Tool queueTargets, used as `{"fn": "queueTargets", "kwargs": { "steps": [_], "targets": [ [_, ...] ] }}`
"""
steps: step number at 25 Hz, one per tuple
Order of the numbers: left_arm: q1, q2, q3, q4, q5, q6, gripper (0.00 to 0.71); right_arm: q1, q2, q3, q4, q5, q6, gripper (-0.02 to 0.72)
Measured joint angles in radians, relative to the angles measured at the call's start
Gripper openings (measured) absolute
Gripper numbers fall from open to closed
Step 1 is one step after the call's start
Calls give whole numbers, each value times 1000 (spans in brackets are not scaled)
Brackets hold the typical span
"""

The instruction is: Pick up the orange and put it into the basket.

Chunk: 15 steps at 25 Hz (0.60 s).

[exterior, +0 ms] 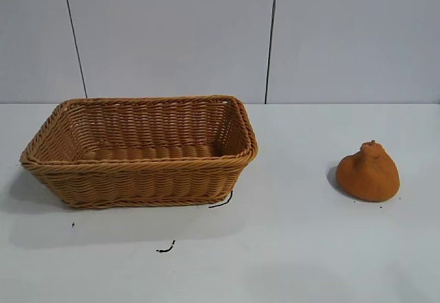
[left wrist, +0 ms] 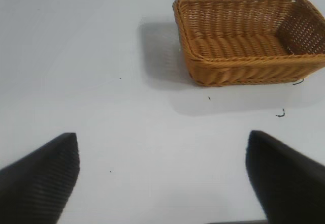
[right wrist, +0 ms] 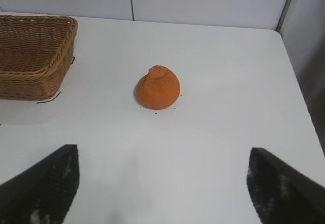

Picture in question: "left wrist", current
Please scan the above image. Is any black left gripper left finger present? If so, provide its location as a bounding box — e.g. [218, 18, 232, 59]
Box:
[0, 132, 81, 224]

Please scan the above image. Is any brown woven wicker basket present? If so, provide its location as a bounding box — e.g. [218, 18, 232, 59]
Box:
[172, 0, 325, 87]

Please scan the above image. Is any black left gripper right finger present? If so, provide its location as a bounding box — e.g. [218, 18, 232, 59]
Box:
[245, 130, 325, 224]

